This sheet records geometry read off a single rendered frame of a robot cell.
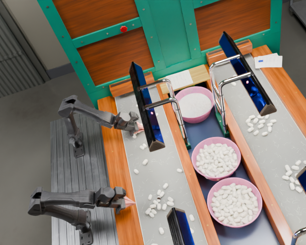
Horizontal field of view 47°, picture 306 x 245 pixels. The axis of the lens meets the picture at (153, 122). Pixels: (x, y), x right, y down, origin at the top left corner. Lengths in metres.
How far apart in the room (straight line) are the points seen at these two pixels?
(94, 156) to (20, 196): 1.18
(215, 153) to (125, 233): 0.65
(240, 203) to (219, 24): 1.12
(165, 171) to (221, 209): 0.38
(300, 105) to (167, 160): 0.83
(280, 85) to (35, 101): 2.62
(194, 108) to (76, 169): 0.84
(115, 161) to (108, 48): 0.70
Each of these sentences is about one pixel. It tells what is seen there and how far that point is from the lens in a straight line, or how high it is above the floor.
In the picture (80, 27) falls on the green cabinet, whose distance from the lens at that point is 2.14.
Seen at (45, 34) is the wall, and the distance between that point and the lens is 3.83.
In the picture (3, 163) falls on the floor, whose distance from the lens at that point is 3.63.
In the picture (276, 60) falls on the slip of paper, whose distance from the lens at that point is 2.45.
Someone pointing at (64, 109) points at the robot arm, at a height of 1.08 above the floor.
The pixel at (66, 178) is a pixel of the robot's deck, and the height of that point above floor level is 0.67.
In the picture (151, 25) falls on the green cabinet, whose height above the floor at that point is 1.19.
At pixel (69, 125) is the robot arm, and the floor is 0.92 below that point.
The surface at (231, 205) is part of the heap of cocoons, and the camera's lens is 1.85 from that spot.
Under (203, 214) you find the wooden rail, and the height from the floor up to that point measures 0.76.
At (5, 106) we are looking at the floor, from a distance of 4.18.
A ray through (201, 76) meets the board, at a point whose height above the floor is 0.78.
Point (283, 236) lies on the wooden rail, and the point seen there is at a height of 0.77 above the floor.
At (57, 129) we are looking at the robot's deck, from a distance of 2.58.
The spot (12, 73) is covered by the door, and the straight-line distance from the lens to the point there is 4.09.
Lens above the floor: 2.41
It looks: 49 degrees down
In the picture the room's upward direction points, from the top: 20 degrees counter-clockwise
